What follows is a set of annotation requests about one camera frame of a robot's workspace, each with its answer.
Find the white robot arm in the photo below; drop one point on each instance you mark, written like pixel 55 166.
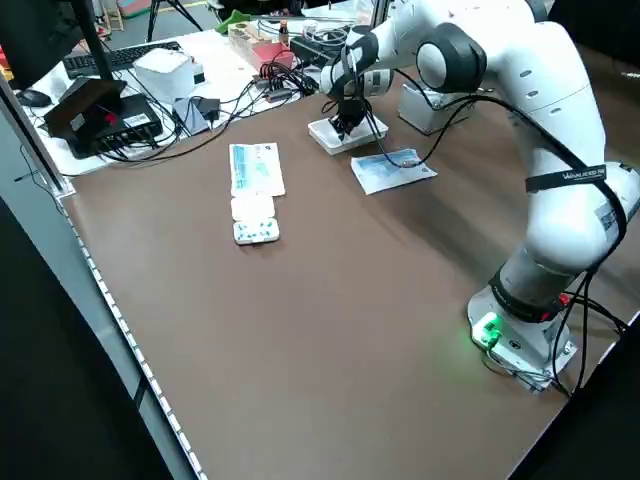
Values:
pixel 550 100

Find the black computer mouse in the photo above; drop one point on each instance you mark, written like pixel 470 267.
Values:
pixel 34 98

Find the black network switch box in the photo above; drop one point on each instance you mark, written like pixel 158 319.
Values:
pixel 135 117

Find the black keyboard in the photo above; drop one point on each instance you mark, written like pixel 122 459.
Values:
pixel 140 55

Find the white pill box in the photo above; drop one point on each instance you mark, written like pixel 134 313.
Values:
pixel 255 222

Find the black finned device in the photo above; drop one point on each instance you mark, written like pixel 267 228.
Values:
pixel 307 50

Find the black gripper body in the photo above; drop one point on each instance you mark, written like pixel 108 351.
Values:
pixel 352 110

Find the white cube box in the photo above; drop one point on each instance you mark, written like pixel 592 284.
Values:
pixel 162 70

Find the grey small box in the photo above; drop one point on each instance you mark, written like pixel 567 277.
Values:
pixel 190 117

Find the aluminium first-aid case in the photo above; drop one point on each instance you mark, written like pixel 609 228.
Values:
pixel 420 112

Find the red box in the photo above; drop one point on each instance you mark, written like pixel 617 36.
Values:
pixel 270 54

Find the white partition tray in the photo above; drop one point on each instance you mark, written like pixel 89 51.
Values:
pixel 325 135

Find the black monitor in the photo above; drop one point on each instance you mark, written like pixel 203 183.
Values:
pixel 35 35

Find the aluminium corner frame post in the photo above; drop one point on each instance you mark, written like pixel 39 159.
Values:
pixel 30 140

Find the folded mask packet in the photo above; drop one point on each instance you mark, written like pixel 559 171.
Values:
pixel 392 172

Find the black USB hub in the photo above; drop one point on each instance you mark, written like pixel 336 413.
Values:
pixel 280 87

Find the large flat mask packet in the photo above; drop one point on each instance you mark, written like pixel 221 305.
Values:
pixel 257 170

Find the black power adapter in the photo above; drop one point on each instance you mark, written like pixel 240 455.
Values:
pixel 207 110

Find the wooden box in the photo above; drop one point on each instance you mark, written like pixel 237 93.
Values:
pixel 245 37

